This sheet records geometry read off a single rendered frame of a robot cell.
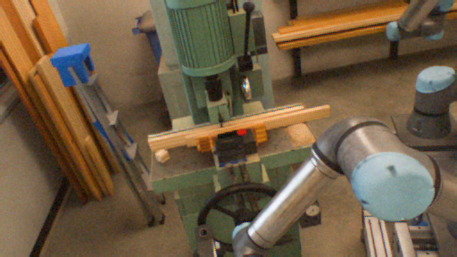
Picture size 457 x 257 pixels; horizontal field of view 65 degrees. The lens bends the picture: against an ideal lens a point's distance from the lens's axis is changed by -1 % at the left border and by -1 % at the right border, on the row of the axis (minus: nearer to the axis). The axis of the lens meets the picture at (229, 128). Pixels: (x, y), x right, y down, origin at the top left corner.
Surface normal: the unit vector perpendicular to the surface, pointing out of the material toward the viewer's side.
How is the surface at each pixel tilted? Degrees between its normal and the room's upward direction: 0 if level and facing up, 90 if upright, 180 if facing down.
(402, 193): 85
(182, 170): 0
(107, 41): 90
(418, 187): 87
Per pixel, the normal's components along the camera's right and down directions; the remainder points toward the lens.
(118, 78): 0.09, 0.52
